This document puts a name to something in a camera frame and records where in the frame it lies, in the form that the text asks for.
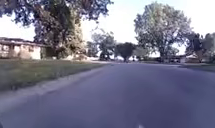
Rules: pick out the low brick house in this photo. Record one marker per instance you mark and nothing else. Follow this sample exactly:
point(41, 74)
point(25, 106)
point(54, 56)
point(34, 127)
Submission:
point(18, 50)

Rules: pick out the large dense tree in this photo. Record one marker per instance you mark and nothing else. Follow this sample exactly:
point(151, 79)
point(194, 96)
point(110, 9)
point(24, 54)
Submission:
point(58, 30)

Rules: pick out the grey asphalt road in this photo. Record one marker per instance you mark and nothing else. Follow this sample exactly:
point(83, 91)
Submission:
point(135, 96)

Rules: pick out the tall round leafy tree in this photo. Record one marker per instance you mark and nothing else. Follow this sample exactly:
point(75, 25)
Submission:
point(161, 30)

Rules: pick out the pale concrete kerb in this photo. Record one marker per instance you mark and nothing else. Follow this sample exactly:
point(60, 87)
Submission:
point(35, 90)

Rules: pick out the low building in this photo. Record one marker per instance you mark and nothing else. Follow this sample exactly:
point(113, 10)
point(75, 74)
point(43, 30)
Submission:
point(176, 59)

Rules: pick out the group of dark trees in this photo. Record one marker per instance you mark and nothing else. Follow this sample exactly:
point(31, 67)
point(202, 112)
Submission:
point(125, 50)

